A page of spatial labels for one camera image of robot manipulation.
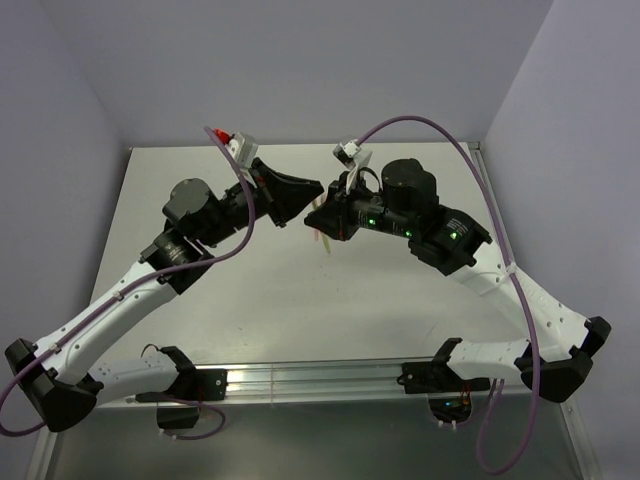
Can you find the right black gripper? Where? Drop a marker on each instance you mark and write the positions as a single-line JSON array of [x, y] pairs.
[[335, 215]]

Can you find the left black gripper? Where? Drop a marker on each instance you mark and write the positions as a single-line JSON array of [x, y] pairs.
[[280, 196]]

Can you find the yellow highlighter pen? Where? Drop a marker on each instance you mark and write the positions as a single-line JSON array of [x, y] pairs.
[[319, 236]]

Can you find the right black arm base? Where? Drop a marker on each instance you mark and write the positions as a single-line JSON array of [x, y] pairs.
[[462, 400]]

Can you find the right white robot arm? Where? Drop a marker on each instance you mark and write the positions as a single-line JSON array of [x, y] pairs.
[[555, 354]]

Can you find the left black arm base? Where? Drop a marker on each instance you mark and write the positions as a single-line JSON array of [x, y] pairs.
[[181, 407]]

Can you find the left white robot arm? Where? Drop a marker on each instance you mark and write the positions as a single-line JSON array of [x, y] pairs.
[[196, 220]]

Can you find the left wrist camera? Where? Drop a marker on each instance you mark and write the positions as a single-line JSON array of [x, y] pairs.
[[242, 147]]

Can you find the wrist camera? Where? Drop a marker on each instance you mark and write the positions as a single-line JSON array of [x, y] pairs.
[[242, 147], [354, 157]]

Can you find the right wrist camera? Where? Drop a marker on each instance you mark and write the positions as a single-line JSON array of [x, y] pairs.
[[354, 157]]

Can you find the aluminium mounting rail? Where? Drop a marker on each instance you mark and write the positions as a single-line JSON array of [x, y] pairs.
[[310, 377]]

